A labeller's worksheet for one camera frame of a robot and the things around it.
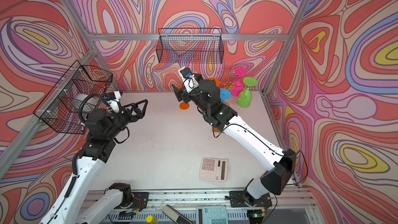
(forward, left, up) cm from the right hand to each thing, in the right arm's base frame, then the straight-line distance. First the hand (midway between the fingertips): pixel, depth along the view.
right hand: (183, 82), depth 66 cm
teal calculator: (-44, -10, -40) cm, 60 cm away
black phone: (-45, +4, -37) cm, 58 cm away
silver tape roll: (0, +45, -10) cm, 46 cm away
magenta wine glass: (+14, -29, -17) cm, 37 cm away
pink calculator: (-24, -13, -41) cm, 49 cm away
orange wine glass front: (+21, +5, -42) cm, 47 cm away
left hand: (-5, +19, -6) cm, 20 cm away
